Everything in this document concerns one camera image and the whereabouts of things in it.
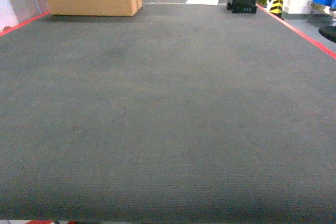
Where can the black stacked equipment boxes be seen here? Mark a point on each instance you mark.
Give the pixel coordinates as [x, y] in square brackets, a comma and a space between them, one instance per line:
[242, 6]

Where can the yellow black striped bollard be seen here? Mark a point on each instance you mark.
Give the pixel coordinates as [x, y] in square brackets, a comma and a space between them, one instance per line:
[276, 8]

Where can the white flat board on floor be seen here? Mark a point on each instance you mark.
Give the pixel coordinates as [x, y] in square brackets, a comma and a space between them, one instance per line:
[202, 2]

